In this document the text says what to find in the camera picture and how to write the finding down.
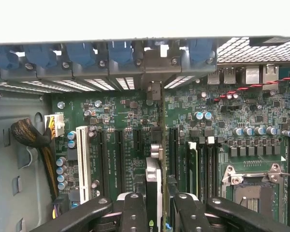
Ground grey PC case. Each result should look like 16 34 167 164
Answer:
0 36 290 232

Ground white power connector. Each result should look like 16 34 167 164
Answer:
43 113 65 139

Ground short black expansion slot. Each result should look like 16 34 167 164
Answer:
132 128 144 159

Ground blue slot clip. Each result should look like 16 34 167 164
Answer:
187 38 215 64
108 40 134 65
0 45 19 71
66 42 97 68
24 44 58 70

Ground white expansion slot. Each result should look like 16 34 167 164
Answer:
75 125 92 204

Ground green motherboard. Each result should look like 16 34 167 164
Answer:
49 64 290 232

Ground braided power cable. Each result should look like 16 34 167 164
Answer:
10 117 61 201

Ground silver USB port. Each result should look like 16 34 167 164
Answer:
222 67 237 85
207 68 221 86

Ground CPU socket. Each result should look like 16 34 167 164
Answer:
220 163 286 219

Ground red black twisted wire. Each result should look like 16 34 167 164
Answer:
214 72 290 102

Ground black power connector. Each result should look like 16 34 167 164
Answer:
52 193 71 220

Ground large silver port block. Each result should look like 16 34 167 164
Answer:
261 63 280 92

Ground long black expansion slot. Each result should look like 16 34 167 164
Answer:
97 128 110 200
114 128 126 195
168 126 179 181

